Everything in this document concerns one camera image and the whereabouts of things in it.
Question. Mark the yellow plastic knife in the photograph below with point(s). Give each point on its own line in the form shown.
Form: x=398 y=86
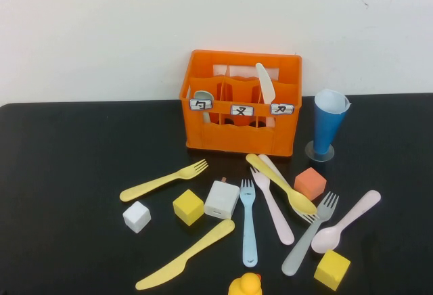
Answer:
x=189 y=257

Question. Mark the orange plastic cutlery holder crate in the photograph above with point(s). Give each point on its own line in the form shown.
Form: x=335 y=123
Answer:
x=236 y=139

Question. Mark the paper label marked fork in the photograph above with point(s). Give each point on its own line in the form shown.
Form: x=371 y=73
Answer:
x=242 y=110

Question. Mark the yellow plastic spoon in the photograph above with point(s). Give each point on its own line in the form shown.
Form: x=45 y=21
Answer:
x=301 y=203

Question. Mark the paper label marked knife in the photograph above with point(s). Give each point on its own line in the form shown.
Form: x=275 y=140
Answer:
x=281 y=109

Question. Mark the blue cone cup clear base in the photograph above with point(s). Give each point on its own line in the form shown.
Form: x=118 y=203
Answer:
x=326 y=129

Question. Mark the yellow rubber duck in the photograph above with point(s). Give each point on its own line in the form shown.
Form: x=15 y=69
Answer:
x=245 y=285

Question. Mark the paper label marked spoon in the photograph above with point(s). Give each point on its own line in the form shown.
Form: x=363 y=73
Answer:
x=200 y=104

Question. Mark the yellow foam cube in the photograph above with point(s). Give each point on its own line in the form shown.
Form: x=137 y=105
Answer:
x=187 y=207
x=331 y=269

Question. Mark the white charger adapter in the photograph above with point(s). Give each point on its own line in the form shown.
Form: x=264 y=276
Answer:
x=221 y=200

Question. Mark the yellow plastic fork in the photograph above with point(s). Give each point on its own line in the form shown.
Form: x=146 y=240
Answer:
x=152 y=185

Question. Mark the orange foam cube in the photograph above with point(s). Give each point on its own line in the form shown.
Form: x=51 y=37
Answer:
x=309 y=183

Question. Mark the grey plastic fork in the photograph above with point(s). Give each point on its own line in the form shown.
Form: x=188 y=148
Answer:
x=297 y=254

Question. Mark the white plastic knife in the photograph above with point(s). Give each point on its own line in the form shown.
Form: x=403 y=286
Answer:
x=265 y=82

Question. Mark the white foam cube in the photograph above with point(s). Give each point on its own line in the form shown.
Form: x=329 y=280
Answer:
x=136 y=217

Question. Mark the pink plastic fork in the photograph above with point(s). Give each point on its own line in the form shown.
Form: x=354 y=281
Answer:
x=274 y=214

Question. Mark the pink plastic spoon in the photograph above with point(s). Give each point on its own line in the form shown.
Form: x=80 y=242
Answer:
x=324 y=239

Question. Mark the blue plastic fork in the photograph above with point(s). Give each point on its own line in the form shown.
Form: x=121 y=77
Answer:
x=249 y=234

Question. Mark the grey plastic spoon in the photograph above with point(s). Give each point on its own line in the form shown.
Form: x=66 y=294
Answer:
x=202 y=94

